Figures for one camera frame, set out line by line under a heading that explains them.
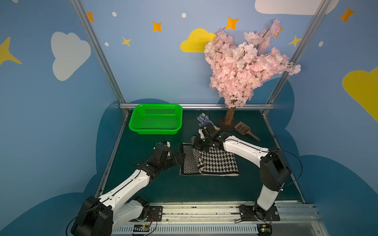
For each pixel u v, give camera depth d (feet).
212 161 2.98
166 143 2.58
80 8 2.27
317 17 2.38
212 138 2.25
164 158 2.17
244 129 3.65
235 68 2.26
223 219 2.41
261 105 3.86
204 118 3.74
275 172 1.56
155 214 2.44
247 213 2.45
